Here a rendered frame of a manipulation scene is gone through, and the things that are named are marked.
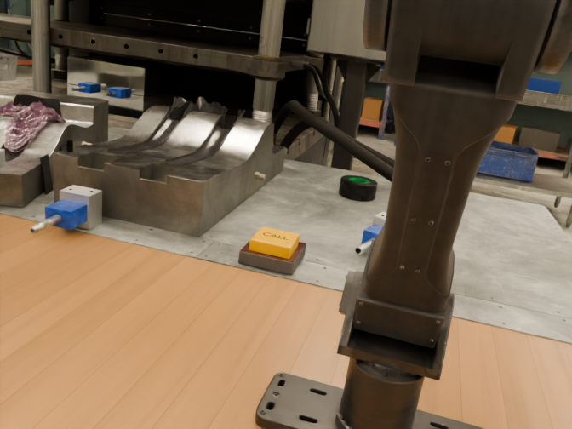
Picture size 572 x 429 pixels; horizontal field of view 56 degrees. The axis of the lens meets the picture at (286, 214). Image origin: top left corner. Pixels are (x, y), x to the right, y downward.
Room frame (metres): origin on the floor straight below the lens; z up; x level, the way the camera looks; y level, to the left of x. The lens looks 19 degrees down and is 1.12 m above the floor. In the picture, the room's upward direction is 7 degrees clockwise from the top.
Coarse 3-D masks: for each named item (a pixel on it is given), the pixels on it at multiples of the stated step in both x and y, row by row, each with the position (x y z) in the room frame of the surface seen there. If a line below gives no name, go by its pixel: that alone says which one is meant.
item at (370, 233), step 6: (378, 216) 0.83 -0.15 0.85; (384, 216) 0.83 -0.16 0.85; (378, 222) 0.82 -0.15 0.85; (384, 222) 0.82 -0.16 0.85; (366, 228) 0.80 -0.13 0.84; (372, 228) 0.80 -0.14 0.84; (378, 228) 0.81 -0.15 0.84; (366, 234) 0.79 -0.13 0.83; (372, 234) 0.78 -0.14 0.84; (366, 240) 0.79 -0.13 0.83; (360, 246) 0.74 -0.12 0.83; (366, 246) 0.75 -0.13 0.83; (360, 252) 0.74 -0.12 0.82
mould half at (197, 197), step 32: (192, 128) 1.06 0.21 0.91; (256, 128) 1.07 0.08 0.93; (64, 160) 0.82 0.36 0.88; (128, 160) 0.84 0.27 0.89; (160, 160) 0.86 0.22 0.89; (224, 160) 0.95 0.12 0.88; (256, 160) 1.03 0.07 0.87; (128, 192) 0.80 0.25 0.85; (160, 192) 0.78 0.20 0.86; (192, 192) 0.77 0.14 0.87; (224, 192) 0.86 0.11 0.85; (160, 224) 0.78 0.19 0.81; (192, 224) 0.77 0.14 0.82
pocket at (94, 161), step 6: (84, 156) 0.84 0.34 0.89; (90, 156) 0.85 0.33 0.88; (96, 156) 0.86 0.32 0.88; (102, 156) 0.86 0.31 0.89; (108, 156) 0.85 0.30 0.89; (78, 162) 0.82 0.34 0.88; (84, 162) 0.84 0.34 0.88; (90, 162) 0.85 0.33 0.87; (96, 162) 0.86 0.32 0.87; (102, 162) 0.86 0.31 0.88; (108, 162) 0.85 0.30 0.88; (84, 168) 0.81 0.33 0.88; (90, 168) 0.82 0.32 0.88; (96, 168) 0.86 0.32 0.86; (102, 168) 0.86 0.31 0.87
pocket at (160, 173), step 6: (144, 168) 0.81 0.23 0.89; (150, 168) 0.83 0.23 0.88; (156, 168) 0.84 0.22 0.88; (162, 168) 0.83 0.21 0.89; (168, 168) 0.83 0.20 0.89; (174, 168) 0.83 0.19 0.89; (144, 174) 0.81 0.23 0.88; (150, 174) 0.83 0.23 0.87; (156, 174) 0.84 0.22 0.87; (162, 174) 0.83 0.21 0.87; (150, 180) 0.79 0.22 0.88; (156, 180) 0.83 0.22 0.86; (162, 180) 0.83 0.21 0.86
